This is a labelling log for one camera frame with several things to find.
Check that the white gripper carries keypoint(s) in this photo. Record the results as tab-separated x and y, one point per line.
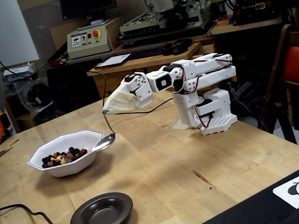
140	88

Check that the bent metal spoon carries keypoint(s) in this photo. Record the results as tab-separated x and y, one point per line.
103	145

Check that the trail mix pile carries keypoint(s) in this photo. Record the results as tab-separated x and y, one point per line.
61	158

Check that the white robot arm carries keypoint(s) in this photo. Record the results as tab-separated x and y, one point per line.
208	66

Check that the white octagonal bowl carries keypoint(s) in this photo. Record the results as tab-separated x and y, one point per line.
62	141

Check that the dark brown plate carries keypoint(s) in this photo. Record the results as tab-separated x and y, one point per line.
101	214

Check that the white paper sheet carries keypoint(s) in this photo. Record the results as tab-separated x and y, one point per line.
115	60

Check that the wooden workbench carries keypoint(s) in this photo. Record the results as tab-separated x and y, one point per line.
147	62

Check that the black keyboard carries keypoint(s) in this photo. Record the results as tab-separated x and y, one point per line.
146	52

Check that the white paper wedge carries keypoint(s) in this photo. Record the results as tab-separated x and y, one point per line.
180	125

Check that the beige control box red button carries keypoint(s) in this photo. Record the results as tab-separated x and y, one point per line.
87	47

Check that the black device on workbench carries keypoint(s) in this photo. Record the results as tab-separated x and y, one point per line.
177	47

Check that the small red clip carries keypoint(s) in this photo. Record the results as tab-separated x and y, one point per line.
54	64

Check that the clear plastic bag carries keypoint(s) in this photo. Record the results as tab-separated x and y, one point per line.
36	93

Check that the black computer monitor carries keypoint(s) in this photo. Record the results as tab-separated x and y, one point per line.
88	2

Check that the white cardboard box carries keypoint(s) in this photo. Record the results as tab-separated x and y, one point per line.
18	70

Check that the small wooden stick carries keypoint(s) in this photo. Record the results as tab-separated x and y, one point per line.
14	142

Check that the small orange box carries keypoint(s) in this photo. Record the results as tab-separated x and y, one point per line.
223	21

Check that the white board panel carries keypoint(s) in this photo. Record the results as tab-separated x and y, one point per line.
11	30

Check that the wooden shelf board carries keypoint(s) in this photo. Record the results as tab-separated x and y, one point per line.
247	26

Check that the black scroll saw machine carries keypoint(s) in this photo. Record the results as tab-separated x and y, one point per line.
251	9

